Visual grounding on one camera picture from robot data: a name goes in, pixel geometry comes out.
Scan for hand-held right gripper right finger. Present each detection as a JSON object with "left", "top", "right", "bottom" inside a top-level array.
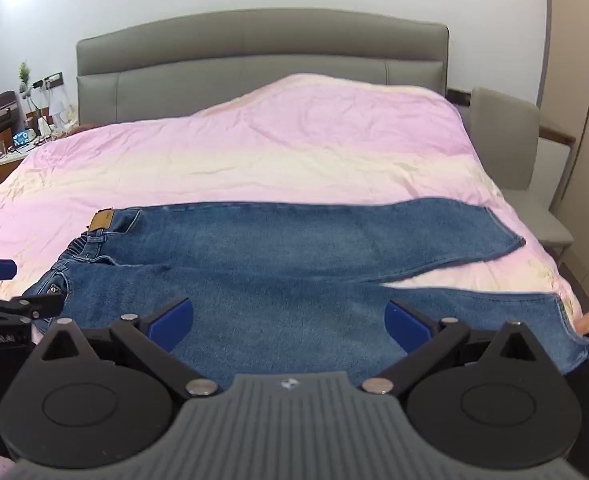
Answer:
[{"left": 361, "top": 300, "right": 543, "bottom": 397}]

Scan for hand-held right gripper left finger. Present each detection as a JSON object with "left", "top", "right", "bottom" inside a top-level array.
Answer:
[{"left": 38, "top": 297, "right": 221, "bottom": 399}]

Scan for blue denim pants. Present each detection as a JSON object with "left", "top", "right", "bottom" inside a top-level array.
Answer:
[{"left": 23, "top": 198, "right": 589, "bottom": 386}]

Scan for wooden nightstand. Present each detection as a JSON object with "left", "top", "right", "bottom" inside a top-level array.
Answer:
[{"left": 0, "top": 129, "right": 42, "bottom": 188}]

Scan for white table lamp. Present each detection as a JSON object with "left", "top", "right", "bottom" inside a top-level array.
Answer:
[{"left": 48, "top": 99, "right": 69, "bottom": 127}]

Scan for small green plant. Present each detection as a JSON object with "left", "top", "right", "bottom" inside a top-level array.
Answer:
[{"left": 17, "top": 62, "right": 43, "bottom": 112}]

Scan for black garment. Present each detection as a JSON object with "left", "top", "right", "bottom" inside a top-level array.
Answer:
[{"left": 563, "top": 331, "right": 589, "bottom": 480}]

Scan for pink bed blanket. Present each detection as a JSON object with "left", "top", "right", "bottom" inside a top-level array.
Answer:
[{"left": 0, "top": 73, "right": 589, "bottom": 356}]

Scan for grey chair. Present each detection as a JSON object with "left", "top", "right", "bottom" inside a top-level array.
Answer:
[{"left": 467, "top": 87, "right": 575, "bottom": 262}]

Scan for beige wardrobe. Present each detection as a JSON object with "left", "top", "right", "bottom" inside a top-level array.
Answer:
[{"left": 538, "top": 0, "right": 589, "bottom": 311}]

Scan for grey padded headboard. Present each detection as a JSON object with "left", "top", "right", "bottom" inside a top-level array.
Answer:
[{"left": 76, "top": 8, "right": 449, "bottom": 126}]

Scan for wall socket panel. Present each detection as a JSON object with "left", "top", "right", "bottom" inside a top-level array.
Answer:
[{"left": 31, "top": 72, "right": 64, "bottom": 90}]

